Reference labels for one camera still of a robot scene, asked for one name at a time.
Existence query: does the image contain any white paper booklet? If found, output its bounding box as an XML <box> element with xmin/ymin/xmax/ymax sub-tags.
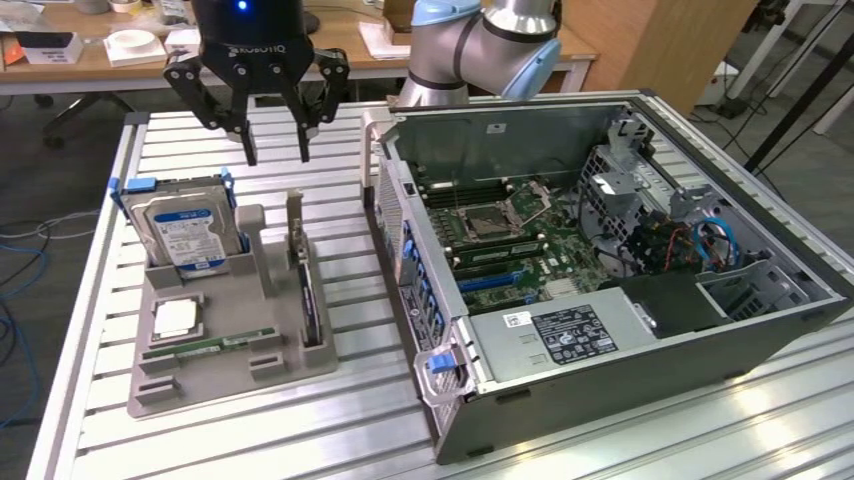
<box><xmin>357</xmin><ymin>20</ymin><xmax>413</xmax><ymax>62</ymax></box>

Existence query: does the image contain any silver CPU chip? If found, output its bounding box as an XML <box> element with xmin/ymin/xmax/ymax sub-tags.
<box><xmin>150</xmin><ymin>299</ymin><xmax>205</xmax><ymax>344</ymax></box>

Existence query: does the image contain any wooden cabinet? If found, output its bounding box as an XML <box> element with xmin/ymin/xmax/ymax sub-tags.
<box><xmin>579</xmin><ymin>0</ymin><xmax>762</xmax><ymax>119</ymax></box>

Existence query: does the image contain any black office chair base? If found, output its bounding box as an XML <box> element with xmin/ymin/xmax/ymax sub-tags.
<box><xmin>32</xmin><ymin>89</ymin><xmax>138</xmax><ymax>150</ymax></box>

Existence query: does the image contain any blue floor cable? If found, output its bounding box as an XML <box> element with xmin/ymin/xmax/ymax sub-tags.
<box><xmin>0</xmin><ymin>238</ymin><xmax>53</xmax><ymax>431</ymax></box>

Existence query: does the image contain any grey parts rack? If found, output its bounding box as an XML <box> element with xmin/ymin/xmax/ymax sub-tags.
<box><xmin>125</xmin><ymin>188</ymin><xmax>343</xmax><ymax>420</ymax></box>

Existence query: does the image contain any brown cardboard box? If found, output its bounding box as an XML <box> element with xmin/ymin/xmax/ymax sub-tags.
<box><xmin>383</xmin><ymin>0</ymin><xmax>419</xmax><ymax>35</ymax></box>

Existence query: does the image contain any grey open disk bay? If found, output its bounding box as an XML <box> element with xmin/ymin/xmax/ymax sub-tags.
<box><xmin>692</xmin><ymin>257</ymin><xmax>814</xmax><ymax>324</ymax></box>

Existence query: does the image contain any open black PC case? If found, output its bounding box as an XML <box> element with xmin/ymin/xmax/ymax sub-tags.
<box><xmin>359</xmin><ymin>88</ymin><xmax>854</xmax><ymax>466</ymax></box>

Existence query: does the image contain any white box black lid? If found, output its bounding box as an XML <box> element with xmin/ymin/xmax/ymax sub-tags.
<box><xmin>12</xmin><ymin>30</ymin><xmax>85</xmax><ymax>66</ymax></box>

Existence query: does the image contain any metal disk bay cage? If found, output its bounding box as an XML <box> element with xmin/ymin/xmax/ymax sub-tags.
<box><xmin>573</xmin><ymin>144</ymin><xmax>675</xmax><ymax>251</ymax></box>

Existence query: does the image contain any blue expansion slot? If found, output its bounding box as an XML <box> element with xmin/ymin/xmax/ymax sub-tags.
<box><xmin>457</xmin><ymin>272</ymin><xmax>525</xmax><ymax>295</ymax></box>

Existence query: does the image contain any small white box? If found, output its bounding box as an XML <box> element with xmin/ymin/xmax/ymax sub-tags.
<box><xmin>164</xmin><ymin>28</ymin><xmax>201</xmax><ymax>60</ymax></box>

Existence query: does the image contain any black RAM slot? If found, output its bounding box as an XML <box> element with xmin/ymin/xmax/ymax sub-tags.
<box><xmin>423</xmin><ymin>180</ymin><xmax>505</xmax><ymax>196</ymax></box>
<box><xmin>455</xmin><ymin>252</ymin><xmax>547</xmax><ymax>270</ymax></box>
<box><xmin>447</xmin><ymin>234</ymin><xmax>539</xmax><ymax>251</ymax></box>
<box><xmin>452</xmin><ymin>246</ymin><xmax>545</xmax><ymax>263</ymax></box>
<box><xmin>449</xmin><ymin>240</ymin><xmax>541</xmax><ymax>257</ymax></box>
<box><xmin>425</xmin><ymin>186</ymin><xmax>507</xmax><ymax>202</ymax></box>
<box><xmin>428</xmin><ymin>192</ymin><xmax>509</xmax><ymax>208</ymax></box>
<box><xmin>420</xmin><ymin>174</ymin><xmax>503</xmax><ymax>190</ymax></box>

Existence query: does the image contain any metal socket cover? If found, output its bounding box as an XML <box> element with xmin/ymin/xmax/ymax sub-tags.
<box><xmin>509</xmin><ymin>179</ymin><xmax>559</xmax><ymax>214</ymax></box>

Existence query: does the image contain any green black graphics card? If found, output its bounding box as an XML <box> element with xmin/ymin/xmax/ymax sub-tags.
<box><xmin>284</xmin><ymin>188</ymin><xmax>323</xmax><ymax>349</ymax></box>

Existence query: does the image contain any hard disk blue carrier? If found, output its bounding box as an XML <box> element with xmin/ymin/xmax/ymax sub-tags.
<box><xmin>109</xmin><ymin>167</ymin><xmax>243</xmax><ymax>280</ymax></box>

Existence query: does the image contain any white floor box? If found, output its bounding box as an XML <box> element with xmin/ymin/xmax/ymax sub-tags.
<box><xmin>692</xmin><ymin>62</ymin><xmax>739</xmax><ymax>108</ymax></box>

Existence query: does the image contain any red black twisted wire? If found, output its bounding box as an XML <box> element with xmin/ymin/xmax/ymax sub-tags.
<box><xmin>656</xmin><ymin>227</ymin><xmax>702</xmax><ymax>274</ymax></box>

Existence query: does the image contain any grey power supply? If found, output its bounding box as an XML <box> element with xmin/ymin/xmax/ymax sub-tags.
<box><xmin>465</xmin><ymin>288</ymin><xmax>659</xmax><ymax>384</ymax></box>

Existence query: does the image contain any green RAM stick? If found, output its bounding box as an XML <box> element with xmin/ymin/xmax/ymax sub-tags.
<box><xmin>141</xmin><ymin>327</ymin><xmax>279</xmax><ymax>360</ymax></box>

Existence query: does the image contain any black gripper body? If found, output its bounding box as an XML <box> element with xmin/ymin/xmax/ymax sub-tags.
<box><xmin>192</xmin><ymin>0</ymin><xmax>317</xmax><ymax>97</ymax></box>

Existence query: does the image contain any wooden desk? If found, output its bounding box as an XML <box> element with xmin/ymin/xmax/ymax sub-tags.
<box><xmin>0</xmin><ymin>0</ymin><xmax>601</xmax><ymax>97</ymax></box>

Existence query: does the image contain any black stand pole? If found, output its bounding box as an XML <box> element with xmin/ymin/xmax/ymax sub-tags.
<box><xmin>742</xmin><ymin>34</ymin><xmax>854</xmax><ymax>174</ymax></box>

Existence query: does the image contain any CPU socket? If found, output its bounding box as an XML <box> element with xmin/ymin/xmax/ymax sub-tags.
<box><xmin>456</xmin><ymin>202</ymin><xmax>519</xmax><ymax>244</ymax></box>

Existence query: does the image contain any blue wire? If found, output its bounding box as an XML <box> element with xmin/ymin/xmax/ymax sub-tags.
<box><xmin>690</xmin><ymin>217</ymin><xmax>746</xmax><ymax>266</ymax></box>

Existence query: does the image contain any grey floor cable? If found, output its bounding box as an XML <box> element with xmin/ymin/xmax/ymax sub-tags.
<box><xmin>0</xmin><ymin>208</ymin><xmax>102</xmax><ymax>242</ymax></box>

